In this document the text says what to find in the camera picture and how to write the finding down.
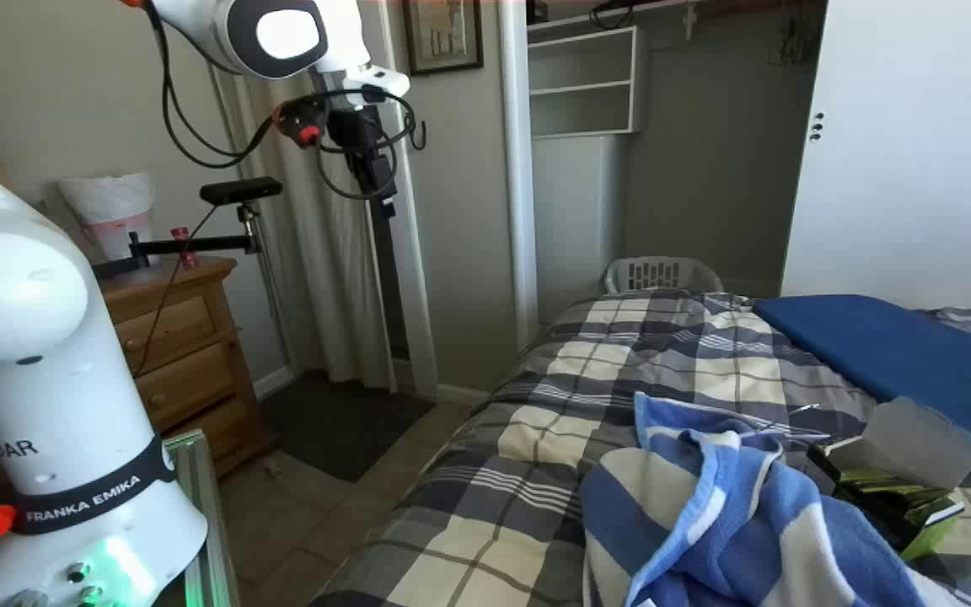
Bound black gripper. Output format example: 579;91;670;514
323;102;406;246

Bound white and blue striped towel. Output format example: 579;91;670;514
579;389;961;607

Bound white curtain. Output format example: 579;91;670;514
214;0;443;396

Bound dark floor mat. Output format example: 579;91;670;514
255;367;437;484

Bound white closet shelf unit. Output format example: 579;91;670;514
521;21;645;142

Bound wooden nightstand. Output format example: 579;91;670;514
93;257;283;483

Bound table lamp with white shade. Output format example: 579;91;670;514
54;169;166;266

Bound white plastic laundry basket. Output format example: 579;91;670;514
601;253;729;300

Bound plaid bed comforter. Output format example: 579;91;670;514
314;285;971;607

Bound white closet door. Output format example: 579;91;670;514
778;0;971;314

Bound flat blue padded board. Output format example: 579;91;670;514
751;293;971;494

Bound small teal tissue box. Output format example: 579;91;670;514
841;391;971;494

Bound green packaged item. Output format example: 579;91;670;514
805;438;971;566

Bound white door frame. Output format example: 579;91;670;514
492;0;542;354

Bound black bar camera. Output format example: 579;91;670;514
196;174;288;208

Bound framed wall picture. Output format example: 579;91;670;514
397;0;486;79

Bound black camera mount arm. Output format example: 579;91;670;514
91;221;267;283

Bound black camera cable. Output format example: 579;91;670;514
129;197;227;381

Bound metal robot stand frame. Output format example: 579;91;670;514
161;429;243;607

